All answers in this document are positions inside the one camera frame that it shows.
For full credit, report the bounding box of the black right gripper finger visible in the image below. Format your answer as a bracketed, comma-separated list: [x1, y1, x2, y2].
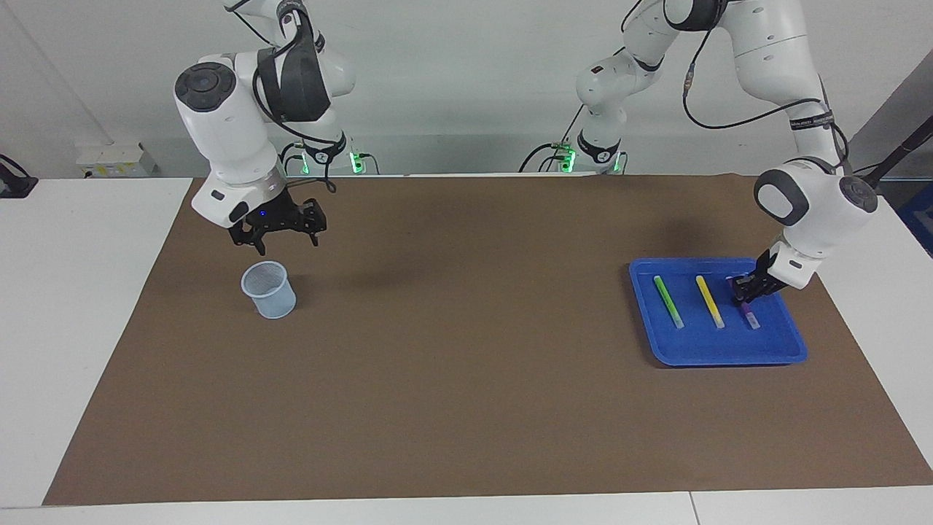
[228, 223, 269, 256]
[292, 198, 327, 246]

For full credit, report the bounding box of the purple pen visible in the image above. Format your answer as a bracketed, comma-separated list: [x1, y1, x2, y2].
[726, 276, 761, 330]

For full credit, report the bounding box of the yellow pen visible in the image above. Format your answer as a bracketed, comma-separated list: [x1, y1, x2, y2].
[695, 275, 726, 330]

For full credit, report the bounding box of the green pen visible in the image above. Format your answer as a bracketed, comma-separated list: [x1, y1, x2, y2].
[653, 275, 685, 330]

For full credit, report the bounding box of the blue plastic tray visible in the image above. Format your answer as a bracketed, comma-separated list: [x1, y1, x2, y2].
[628, 257, 808, 367]

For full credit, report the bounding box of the pale blue mesh pen cup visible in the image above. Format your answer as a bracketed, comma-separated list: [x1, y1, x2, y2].
[241, 260, 297, 320]

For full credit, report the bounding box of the blue crate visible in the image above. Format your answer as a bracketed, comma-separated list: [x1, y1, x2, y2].
[898, 182, 933, 256]

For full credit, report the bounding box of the black stand pole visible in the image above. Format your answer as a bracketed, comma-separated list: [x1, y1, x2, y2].
[848, 117, 933, 194]

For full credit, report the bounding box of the brown table mat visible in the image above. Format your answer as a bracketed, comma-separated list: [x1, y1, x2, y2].
[42, 175, 933, 506]

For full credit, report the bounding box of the black table clamp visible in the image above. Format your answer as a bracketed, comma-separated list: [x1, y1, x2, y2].
[0, 155, 39, 199]

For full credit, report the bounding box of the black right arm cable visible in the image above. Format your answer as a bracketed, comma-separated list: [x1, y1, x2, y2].
[222, 0, 337, 195]

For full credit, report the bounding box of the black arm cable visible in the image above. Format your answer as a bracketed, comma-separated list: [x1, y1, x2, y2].
[222, 0, 337, 195]
[620, 0, 851, 174]

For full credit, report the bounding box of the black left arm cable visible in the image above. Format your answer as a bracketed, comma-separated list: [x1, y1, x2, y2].
[620, 0, 851, 174]

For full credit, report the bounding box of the white wall box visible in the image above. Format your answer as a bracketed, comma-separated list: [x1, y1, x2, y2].
[77, 142, 157, 178]

